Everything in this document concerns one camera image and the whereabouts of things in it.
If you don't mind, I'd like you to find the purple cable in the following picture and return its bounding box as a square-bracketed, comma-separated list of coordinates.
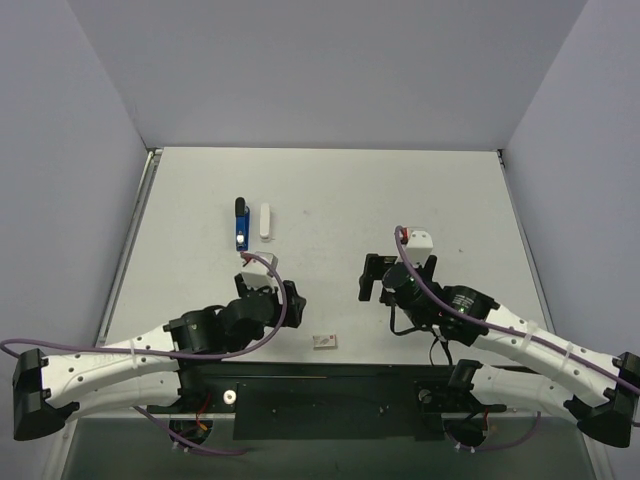
[0, 252, 289, 457]
[394, 224, 640, 454]

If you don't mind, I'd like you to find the white stapler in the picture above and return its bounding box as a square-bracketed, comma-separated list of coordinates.
[259, 203, 272, 242]

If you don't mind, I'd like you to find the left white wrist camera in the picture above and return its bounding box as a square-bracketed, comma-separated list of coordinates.
[240, 252, 278, 290]

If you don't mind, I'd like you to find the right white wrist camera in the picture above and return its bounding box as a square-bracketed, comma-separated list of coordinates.
[401, 227, 434, 268]

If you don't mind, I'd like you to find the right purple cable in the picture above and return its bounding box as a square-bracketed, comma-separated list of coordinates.
[394, 224, 640, 454]

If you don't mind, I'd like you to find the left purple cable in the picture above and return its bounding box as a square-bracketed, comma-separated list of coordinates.
[0, 252, 289, 457]

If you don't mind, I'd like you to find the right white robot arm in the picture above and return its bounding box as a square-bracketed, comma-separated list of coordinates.
[358, 253, 639, 448]

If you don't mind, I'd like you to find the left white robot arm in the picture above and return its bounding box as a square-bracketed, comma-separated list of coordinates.
[12, 276, 307, 441]

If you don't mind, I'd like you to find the aluminium frame rail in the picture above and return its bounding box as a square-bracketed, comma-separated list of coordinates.
[96, 148, 163, 345]

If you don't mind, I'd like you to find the staple box with label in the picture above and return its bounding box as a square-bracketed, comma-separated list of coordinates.
[312, 334, 337, 350]

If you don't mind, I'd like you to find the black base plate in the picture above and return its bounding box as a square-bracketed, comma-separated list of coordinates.
[150, 361, 506, 441]

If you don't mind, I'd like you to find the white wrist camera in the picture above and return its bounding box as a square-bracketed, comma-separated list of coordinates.
[240, 252, 278, 290]
[401, 227, 434, 268]

